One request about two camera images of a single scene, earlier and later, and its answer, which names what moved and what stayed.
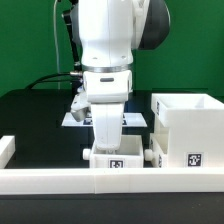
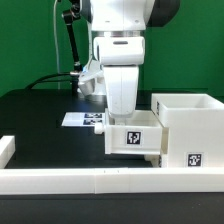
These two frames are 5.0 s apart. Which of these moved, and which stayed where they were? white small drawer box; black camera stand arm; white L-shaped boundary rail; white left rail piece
Moved: white small drawer box
Stayed: black camera stand arm; white L-shaped boundary rail; white left rail piece
